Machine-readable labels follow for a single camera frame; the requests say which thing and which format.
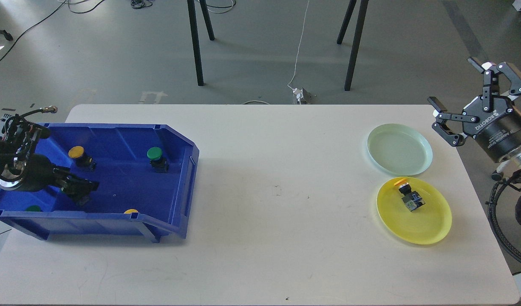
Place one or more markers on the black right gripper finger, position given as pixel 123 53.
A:
pixel 491 89
pixel 442 117

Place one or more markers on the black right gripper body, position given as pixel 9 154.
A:
pixel 498 133

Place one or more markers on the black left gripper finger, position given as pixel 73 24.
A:
pixel 67 181
pixel 75 194

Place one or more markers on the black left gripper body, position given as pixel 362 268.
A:
pixel 39 172

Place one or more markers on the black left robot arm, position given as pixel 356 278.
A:
pixel 23 170

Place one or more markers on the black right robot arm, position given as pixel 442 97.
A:
pixel 513 181

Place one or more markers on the light green plate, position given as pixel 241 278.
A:
pixel 399 150

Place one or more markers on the yellow plate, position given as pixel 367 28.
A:
pixel 426 225

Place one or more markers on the blue plastic bin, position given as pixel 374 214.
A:
pixel 126 181

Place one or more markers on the black stand legs right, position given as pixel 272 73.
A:
pixel 358 31

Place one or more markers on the black stand legs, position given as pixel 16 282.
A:
pixel 358 31
pixel 191 12

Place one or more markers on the white power adapter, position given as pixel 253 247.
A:
pixel 302 96

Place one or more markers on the black stand legs left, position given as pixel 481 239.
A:
pixel 191 12

